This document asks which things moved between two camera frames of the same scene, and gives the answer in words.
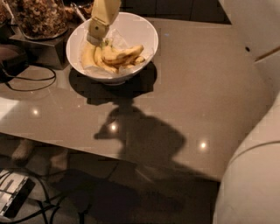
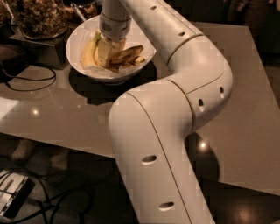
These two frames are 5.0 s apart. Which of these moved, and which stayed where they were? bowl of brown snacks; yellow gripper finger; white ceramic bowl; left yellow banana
Moved: yellow gripper finger
Stayed: white ceramic bowl; bowl of brown snacks; left yellow banana
